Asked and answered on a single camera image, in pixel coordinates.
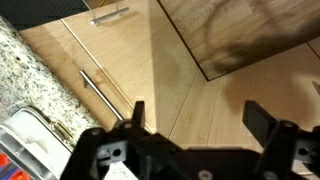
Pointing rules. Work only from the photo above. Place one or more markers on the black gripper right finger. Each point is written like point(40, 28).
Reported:
point(258, 121)

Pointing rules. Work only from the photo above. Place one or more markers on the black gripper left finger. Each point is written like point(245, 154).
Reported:
point(138, 113)

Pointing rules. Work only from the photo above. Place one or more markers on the light wooden drawer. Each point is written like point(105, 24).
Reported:
point(66, 56)

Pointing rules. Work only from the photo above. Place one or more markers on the light wooden cabinet door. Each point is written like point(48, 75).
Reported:
point(140, 56)

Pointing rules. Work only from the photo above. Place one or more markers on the white lidded plastic container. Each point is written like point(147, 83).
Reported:
point(33, 133)

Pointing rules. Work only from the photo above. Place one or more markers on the dark perforated base plate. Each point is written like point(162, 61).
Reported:
point(33, 11)

